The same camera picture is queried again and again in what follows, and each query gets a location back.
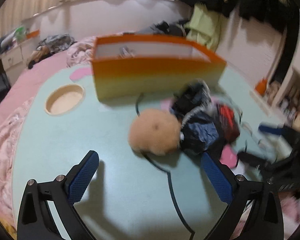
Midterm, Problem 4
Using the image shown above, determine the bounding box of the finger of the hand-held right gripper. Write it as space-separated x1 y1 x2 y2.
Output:
258 122 300 142

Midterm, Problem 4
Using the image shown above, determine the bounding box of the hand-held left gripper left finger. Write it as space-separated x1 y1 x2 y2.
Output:
17 150 100 240

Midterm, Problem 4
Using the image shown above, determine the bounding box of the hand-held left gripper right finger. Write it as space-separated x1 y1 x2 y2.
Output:
201 152 284 240

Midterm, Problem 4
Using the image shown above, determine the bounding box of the tan fluffy pompom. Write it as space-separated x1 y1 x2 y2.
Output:
128 108 182 157

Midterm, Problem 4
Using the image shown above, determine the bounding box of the orange cardboard box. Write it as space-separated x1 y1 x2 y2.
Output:
91 36 227 103

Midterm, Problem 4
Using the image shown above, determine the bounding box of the pink small cloth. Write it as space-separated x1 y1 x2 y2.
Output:
219 144 238 168

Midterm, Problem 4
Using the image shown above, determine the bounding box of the white shelf with toys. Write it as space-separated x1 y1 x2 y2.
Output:
264 66 300 137

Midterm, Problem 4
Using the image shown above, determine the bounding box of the orange bag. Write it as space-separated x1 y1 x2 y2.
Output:
254 78 268 96

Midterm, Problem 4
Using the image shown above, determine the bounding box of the red and black cloth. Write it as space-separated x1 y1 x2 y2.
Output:
214 103 241 143

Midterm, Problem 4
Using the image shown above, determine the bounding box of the dark crumpled cloth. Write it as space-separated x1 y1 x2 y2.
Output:
170 79 220 157

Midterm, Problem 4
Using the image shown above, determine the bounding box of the pink fuzzy blanket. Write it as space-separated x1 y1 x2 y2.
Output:
0 35 98 232

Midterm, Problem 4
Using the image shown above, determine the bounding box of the pink bed sheet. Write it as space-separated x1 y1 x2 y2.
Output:
4 52 74 122

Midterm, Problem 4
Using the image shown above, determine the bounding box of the yellow-green garment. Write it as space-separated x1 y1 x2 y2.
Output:
184 3 222 53

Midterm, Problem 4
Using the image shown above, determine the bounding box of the brown plush toy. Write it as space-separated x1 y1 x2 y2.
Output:
27 47 53 70

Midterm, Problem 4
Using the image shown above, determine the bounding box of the white cabinet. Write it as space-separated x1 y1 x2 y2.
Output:
0 46 25 73

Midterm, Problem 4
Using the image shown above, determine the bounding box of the grey patterned bag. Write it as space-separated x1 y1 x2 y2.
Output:
37 34 75 53

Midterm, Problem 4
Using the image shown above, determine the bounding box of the pile of dark clothes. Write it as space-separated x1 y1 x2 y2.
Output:
136 19 191 37

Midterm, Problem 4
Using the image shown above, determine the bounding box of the small orange box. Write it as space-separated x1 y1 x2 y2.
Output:
27 29 41 40

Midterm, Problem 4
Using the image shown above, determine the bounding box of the green and white bottle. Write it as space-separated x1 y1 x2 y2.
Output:
14 26 27 41

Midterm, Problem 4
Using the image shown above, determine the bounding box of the black cable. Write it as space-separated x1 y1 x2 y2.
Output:
135 93 194 240

